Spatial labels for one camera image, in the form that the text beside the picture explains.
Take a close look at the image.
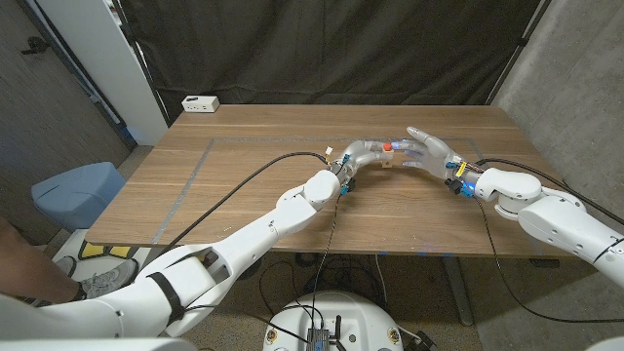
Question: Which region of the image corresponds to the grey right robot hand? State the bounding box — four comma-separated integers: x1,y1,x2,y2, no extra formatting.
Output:
393,126,488,192

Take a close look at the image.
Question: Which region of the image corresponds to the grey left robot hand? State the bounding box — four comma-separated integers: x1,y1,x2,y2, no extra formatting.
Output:
330,139,395,190

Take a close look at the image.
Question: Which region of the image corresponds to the black backdrop curtain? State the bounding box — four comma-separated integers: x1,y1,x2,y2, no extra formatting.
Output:
119,0,555,121

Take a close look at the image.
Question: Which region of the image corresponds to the grey table leg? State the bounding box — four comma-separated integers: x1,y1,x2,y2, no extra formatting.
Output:
441,256,475,327

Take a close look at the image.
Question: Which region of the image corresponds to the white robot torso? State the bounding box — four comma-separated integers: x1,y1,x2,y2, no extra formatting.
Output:
262,291,405,351

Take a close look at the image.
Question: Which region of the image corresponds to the white power strip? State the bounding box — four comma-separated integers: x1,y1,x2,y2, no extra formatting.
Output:
180,95,220,114

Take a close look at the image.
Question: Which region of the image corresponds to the black floor device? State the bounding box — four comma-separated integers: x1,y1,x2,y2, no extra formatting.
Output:
413,330,439,351

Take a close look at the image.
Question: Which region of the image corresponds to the grey electronics box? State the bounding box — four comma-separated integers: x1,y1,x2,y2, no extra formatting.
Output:
305,327,332,351

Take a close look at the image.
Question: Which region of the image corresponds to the white cabinet panel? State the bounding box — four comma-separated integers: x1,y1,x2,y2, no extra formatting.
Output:
36,0,170,146

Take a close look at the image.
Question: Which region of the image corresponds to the grey black sneaker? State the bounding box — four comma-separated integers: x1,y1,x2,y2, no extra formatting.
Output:
80,257,140,299
51,255,77,280

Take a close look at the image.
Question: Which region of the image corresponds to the yellow black floor object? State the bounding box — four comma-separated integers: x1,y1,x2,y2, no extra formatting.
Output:
80,242,133,259

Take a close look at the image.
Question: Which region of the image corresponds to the blue padded stool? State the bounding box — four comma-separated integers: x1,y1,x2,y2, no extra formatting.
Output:
30,161,127,233

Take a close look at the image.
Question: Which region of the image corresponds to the person's bare leg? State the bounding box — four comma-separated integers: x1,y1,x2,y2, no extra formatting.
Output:
0,216,84,306

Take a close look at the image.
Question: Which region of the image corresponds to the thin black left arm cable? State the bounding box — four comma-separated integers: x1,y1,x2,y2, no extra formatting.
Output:
184,193,342,343

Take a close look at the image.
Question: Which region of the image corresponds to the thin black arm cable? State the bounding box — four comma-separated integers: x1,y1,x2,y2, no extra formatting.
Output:
184,193,342,343
473,198,624,324

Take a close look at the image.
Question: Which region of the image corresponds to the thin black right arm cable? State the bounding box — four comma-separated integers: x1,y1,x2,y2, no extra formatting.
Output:
473,198,624,324

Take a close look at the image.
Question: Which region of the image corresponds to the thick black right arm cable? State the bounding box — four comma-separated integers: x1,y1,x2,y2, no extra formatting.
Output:
476,157,624,228

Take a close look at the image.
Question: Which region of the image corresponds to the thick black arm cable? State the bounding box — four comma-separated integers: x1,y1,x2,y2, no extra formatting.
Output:
476,157,624,228
155,151,332,254

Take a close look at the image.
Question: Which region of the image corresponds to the black floor cable bundle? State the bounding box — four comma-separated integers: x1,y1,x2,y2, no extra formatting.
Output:
257,252,391,318

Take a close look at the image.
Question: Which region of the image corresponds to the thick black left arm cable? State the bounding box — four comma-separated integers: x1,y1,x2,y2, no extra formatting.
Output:
155,151,332,254

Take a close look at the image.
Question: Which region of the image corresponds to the black door handle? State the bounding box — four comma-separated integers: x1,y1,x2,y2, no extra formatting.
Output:
19,36,50,55

